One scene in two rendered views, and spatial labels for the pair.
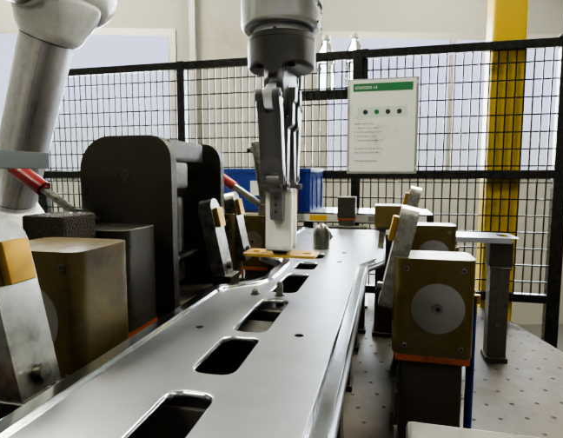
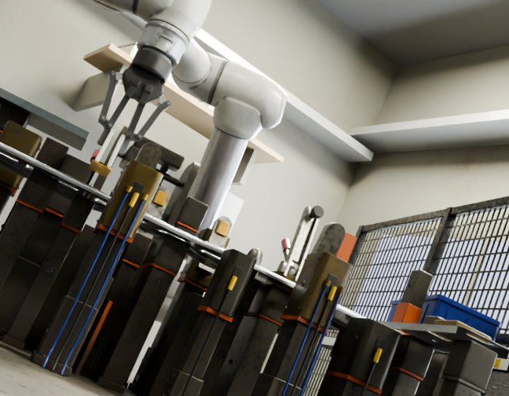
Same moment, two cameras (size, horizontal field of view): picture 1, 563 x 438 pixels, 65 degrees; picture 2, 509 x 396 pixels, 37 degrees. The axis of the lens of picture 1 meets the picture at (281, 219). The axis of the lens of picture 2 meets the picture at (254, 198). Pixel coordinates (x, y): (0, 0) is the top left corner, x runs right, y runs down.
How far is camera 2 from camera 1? 1.43 m
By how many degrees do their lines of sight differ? 66
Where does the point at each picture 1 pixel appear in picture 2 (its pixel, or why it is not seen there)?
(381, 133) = not seen: outside the picture
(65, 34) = (228, 123)
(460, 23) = not seen: outside the picture
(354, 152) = not seen: outside the picture
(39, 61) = (214, 142)
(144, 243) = (79, 170)
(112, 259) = (26, 136)
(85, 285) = (5, 133)
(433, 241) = (309, 268)
